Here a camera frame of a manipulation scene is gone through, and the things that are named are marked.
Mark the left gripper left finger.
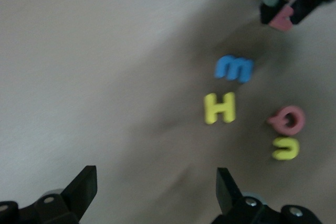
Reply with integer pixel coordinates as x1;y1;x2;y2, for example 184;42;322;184
0;165;98;224

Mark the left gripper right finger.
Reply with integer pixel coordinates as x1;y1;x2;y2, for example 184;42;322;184
212;167;322;224

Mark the pink lowercase letter w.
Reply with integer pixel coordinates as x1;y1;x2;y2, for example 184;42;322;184
268;6;295;31

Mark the yellow lowercase foam letter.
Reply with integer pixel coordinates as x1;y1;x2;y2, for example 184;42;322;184
271;136;301;161

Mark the light blue letter m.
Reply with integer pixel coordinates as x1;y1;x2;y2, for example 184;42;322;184
214;55;255;85

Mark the yellow letter H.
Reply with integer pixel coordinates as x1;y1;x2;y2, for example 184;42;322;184
203;91;236;125

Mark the pink letter Q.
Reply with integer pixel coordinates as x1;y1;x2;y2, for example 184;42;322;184
267;105;307;137

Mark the brown table cover sheet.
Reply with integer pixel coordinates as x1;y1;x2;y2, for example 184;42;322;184
0;0;336;224

